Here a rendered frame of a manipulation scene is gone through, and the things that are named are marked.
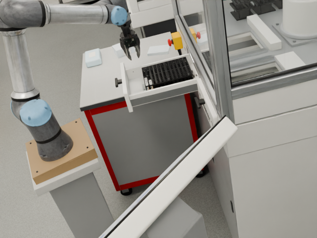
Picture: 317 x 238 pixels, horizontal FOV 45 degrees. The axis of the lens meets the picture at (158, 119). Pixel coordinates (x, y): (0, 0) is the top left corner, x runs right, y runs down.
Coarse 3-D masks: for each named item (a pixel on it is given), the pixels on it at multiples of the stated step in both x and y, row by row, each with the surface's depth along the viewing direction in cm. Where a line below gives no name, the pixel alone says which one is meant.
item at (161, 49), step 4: (152, 48) 226; (156, 48) 225; (160, 48) 224; (164, 48) 223; (168, 48) 222; (148, 52) 223; (152, 52) 222; (156, 52) 221; (160, 52) 220; (164, 52) 220; (168, 52) 220
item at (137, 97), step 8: (176, 56) 188; (184, 56) 187; (152, 64) 187; (192, 64) 190; (128, 72) 188; (136, 72) 189; (128, 80) 190; (136, 80) 189; (192, 80) 168; (136, 88) 183; (160, 88) 168; (168, 88) 168; (176, 88) 169; (184, 88) 169; (192, 88) 170; (136, 96) 169; (144, 96) 169; (152, 96) 169; (160, 96) 170; (168, 96) 171; (136, 104) 171
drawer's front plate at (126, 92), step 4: (120, 64) 186; (124, 68) 182; (124, 72) 179; (124, 76) 176; (124, 80) 173; (124, 84) 170; (128, 84) 185; (124, 88) 167; (128, 88) 178; (124, 92) 165; (128, 92) 172; (128, 96) 166; (128, 100) 167; (128, 104) 168; (128, 108) 169; (132, 108) 171
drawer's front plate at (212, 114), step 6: (198, 78) 161; (198, 84) 159; (198, 90) 165; (204, 90) 154; (204, 96) 150; (210, 102) 146; (210, 108) 143; (210, 114) 143; (216, 114) 140; (210, 120) 148; (216, 120) 140
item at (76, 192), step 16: (96, 160) 159; (64, 176) 156; (80, 176) 159; (64, 192) 165; (80, 192) 168; (96, 192) 172; (64, 208) 169; (80, 208) 173; (96, 208) 177; (80, 224) 178; (96, 224) 182
